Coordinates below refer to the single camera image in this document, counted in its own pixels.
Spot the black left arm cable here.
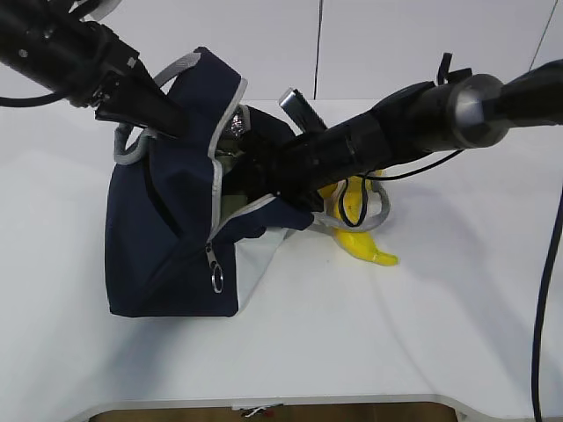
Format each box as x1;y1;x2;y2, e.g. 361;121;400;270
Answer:
0;90;61;109

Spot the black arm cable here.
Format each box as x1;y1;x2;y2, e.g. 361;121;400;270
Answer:
531;184;563;422
0;90;61;109

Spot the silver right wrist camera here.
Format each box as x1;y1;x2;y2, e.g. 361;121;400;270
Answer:
278;87;327;133

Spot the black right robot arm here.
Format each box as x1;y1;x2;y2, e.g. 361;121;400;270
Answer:
223;60;562;201

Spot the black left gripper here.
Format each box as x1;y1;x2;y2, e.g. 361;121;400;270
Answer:
69;24;189;138

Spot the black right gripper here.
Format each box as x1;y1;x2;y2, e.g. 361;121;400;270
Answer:
239;114;391;207

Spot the yellow banana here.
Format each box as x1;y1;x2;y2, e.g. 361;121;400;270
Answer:
315;171;399;266

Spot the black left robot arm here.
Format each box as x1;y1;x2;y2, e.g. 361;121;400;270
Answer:
1;1;188;137

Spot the navy blue lunch bag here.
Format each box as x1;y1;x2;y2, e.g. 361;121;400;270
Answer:
105;47;317;317

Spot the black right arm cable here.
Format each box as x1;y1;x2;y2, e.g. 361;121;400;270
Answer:
531;184;563;422

